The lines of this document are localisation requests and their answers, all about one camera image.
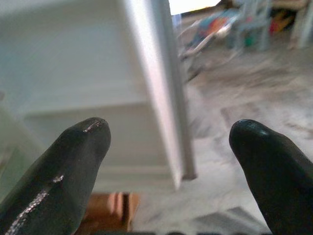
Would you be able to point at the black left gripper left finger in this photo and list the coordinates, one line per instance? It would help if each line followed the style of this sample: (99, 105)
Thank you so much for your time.
(56, 176)

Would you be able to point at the white low table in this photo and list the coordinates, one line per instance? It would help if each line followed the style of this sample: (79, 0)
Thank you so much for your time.
(265, 29)

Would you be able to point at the white fridge door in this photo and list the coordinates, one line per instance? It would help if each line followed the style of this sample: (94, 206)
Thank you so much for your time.
(73, 61)

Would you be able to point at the orange brick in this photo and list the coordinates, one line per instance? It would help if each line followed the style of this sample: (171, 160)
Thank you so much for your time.
(110, 210)

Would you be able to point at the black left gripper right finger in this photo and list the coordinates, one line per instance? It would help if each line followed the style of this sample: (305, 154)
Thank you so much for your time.
(276, 176)

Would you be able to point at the colourful baby bouncer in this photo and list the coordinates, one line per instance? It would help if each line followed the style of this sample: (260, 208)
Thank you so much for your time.
(207, 29)

